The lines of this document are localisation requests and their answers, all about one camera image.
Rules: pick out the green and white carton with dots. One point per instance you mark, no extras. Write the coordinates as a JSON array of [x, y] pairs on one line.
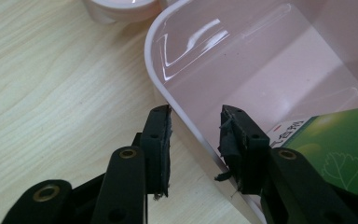
[[335, 140]]

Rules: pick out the pink plastic storage box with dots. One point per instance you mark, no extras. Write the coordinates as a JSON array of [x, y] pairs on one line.
[[261, 68]]

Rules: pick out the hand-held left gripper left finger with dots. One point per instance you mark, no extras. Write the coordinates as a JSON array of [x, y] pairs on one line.
[[157, 155]]

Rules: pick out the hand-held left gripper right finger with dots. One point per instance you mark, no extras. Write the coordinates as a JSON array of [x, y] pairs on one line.
[[248, 155]]

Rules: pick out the pink plastic box lid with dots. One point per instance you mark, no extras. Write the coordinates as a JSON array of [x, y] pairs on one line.
[[121, 9]]

